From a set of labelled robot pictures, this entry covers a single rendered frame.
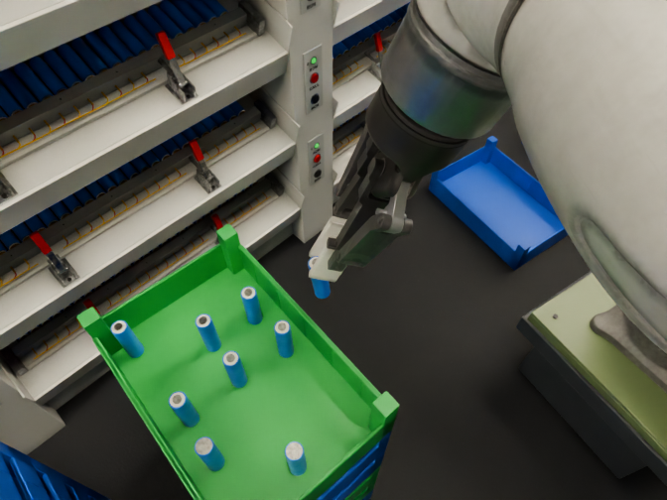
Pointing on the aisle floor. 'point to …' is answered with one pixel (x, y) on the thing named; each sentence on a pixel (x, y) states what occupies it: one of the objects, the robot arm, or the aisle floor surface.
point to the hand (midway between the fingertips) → (333, 250)
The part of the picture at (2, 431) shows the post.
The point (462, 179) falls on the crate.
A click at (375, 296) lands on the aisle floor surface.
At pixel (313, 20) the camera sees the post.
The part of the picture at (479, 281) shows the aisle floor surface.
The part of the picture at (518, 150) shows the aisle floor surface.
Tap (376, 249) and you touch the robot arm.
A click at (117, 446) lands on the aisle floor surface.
